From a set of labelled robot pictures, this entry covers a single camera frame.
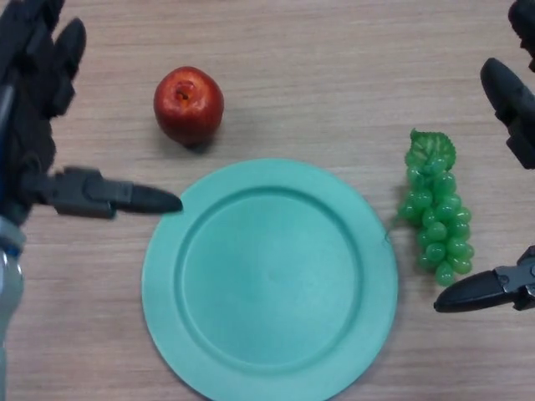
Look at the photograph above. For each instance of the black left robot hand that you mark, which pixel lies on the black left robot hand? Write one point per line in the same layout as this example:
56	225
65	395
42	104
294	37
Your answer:
29	125

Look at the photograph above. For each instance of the green plastic grape bunch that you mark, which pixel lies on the green plastic grape bunch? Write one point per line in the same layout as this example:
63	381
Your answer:
439	217

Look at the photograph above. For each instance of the red apple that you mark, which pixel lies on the red apple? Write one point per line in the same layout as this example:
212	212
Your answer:
189	106

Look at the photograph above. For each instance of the green round plate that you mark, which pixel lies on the green round plate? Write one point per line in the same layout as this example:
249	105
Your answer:
271	292

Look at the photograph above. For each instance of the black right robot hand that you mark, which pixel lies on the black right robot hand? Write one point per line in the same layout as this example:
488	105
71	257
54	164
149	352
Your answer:
472	292

